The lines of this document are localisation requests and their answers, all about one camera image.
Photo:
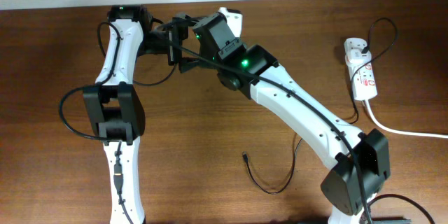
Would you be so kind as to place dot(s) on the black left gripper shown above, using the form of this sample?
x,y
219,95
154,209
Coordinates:
x,y
174,43

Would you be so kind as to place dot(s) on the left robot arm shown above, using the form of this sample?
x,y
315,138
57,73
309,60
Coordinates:
x,y
116,114

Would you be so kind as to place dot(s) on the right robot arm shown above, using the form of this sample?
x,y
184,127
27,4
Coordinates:
x,y
358,163

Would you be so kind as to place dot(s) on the white USB charger plug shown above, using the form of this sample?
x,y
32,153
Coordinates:
x,y
355,57

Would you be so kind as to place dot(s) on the white power strip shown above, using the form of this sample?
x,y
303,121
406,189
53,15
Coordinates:
x,y
364,86

